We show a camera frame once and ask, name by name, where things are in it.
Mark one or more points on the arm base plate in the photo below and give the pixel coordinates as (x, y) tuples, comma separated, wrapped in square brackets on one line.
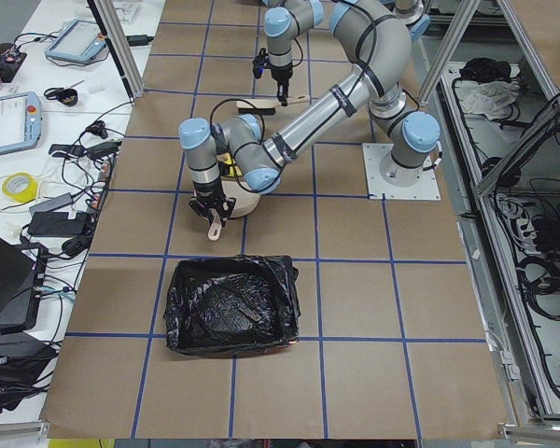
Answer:
[(388, 181)]

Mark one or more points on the white cloth rag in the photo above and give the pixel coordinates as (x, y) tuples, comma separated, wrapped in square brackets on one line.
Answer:
[(493, 100)]

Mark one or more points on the black power adapter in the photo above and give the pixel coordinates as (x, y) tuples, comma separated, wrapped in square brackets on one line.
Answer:
[(57, 224)]

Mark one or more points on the lower teach pendant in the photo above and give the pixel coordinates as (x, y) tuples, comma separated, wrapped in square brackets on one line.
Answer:
[(20, 122)]

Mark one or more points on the yellow tape roll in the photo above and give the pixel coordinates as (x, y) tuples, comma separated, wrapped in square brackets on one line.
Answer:
[(20, 187)]

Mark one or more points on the upper teach pendant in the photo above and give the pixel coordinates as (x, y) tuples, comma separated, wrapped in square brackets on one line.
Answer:
[(80, 42)]

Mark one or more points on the yellow sponge piece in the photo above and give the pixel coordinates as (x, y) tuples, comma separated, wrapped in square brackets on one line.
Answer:
[(228, 167)]

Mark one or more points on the black scissors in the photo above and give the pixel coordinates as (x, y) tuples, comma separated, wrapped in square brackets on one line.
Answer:
[(51, 93)]

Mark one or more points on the black laptop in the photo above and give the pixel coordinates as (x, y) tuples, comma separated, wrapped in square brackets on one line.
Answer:
[(22, 269)]

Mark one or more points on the aluminium frame post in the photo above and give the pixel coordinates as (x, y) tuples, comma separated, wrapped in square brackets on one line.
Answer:
[(107, 20)]

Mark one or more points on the teach pendant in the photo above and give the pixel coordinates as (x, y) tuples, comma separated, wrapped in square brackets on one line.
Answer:
[(80, 42), (20, 122)]

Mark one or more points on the beige plastic dustpan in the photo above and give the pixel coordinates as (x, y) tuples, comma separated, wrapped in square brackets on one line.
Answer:
[(245, 202)]

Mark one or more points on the beige hand brush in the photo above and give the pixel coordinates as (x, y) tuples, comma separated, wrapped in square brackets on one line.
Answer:
[(267, 107)]

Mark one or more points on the black bag lined bin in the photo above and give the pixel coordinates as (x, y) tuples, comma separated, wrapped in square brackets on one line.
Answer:
[(233, 304)]

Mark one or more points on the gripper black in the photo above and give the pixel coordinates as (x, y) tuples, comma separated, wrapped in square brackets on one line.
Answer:
[(208, 196), (279, 75)]

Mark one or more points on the small black bowl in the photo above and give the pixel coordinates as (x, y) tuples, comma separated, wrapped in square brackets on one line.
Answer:
[(68, 97)]

